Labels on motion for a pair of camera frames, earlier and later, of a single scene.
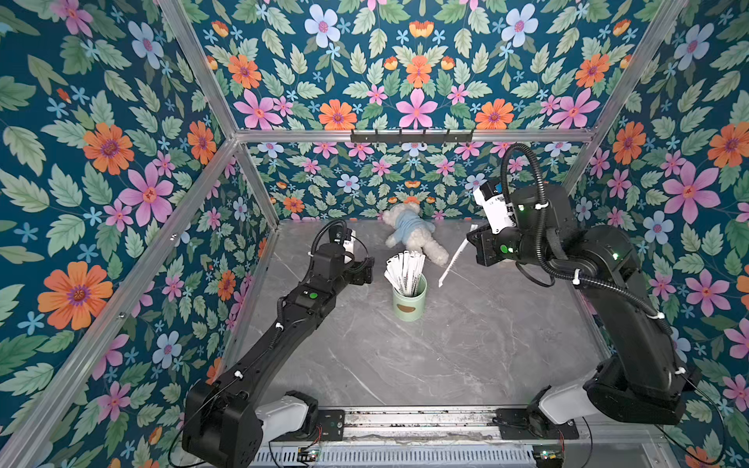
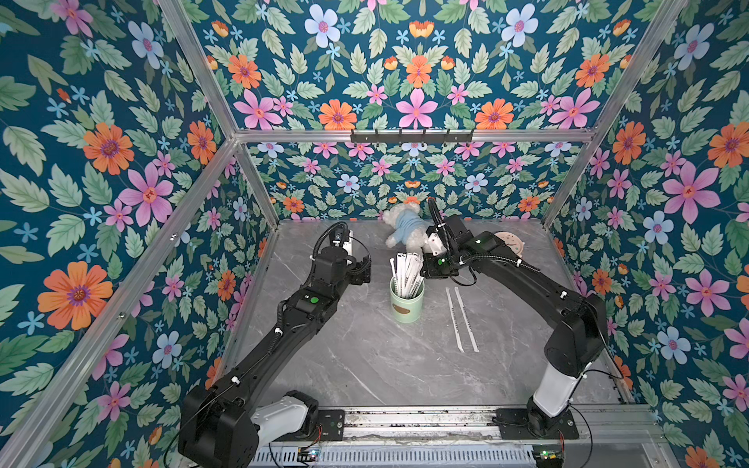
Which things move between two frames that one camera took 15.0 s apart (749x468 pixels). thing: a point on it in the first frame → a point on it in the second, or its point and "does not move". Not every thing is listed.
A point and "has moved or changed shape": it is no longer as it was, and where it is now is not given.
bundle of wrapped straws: (404, 270) does not move
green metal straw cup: (411, 308) does not move
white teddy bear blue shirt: (413, 231) does not move
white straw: (473, 227) has moved or changed shape
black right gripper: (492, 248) → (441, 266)
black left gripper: (367, 276) does not move
